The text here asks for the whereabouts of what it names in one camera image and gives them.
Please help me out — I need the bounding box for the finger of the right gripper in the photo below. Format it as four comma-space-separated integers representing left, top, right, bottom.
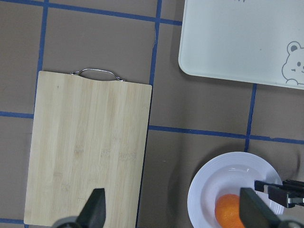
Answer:
254, 180, 283, 193

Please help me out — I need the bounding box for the other arm gripper body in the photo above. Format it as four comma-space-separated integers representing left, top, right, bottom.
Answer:
268, 180, 304, 208

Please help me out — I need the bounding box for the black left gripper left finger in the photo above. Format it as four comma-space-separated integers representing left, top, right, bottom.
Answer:
76, 188, 105, 228

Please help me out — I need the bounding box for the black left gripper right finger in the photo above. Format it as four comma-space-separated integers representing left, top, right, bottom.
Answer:
239, 188, 281, 228

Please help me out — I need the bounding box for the orange fruit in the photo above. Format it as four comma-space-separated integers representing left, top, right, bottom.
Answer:
214, 194, 245, 228

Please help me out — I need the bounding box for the white round plate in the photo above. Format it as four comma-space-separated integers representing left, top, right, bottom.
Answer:
187, 152, 282, 228

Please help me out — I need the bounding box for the cream bear tray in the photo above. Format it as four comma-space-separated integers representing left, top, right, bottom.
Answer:
178, 0, 304, 89

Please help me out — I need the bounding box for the wooden cutting board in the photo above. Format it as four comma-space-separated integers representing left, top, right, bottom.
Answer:
24, 71, 152, 228

